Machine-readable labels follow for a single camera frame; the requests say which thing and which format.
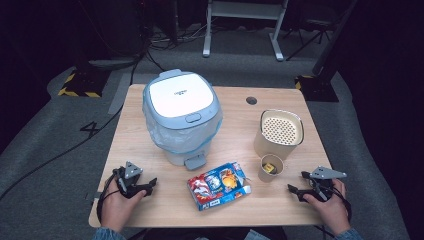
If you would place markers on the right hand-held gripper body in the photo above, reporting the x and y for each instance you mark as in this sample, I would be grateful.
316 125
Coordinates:
328 173

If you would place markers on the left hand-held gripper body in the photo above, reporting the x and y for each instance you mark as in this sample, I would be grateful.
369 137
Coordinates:
133 170

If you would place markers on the yellow wrapper scrap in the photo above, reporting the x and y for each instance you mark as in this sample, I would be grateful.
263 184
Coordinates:
270 168

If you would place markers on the brown paper cup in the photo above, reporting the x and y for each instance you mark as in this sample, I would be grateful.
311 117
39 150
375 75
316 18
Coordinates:
265 176

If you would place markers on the beige container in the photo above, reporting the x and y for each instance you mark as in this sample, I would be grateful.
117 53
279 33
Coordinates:
266 150

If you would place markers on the white perforated strainer insert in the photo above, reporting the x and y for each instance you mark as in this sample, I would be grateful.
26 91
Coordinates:
281 128

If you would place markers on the colourful snack box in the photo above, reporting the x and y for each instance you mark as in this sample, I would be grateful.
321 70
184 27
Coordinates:
216 186

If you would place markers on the white and blue pedal bin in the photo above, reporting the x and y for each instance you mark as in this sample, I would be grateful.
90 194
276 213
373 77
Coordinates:
181 95

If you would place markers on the person's left hand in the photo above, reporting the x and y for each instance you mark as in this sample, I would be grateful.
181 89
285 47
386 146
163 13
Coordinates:
115 210

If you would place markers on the person's right hand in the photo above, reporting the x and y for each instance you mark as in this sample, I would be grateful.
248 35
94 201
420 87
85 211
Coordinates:
333 213

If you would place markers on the grey tape piece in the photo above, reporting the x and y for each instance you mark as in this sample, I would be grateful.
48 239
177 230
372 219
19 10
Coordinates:
97 195

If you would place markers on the translucent bin liner bag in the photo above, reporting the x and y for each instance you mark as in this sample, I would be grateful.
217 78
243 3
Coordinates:
173 136

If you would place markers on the grey floor tape strip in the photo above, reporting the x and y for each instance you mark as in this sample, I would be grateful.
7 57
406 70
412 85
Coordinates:
120 95

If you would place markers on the black stand with striped base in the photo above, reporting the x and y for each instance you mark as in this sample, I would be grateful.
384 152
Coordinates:
320 88
83 83

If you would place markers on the dark table grommet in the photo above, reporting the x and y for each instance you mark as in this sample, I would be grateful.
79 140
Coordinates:
251 100

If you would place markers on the black tripod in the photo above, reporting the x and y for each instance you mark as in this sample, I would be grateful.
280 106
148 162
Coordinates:
313 33

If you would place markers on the white desk frame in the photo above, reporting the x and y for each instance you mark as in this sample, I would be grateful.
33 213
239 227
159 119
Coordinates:
245 10

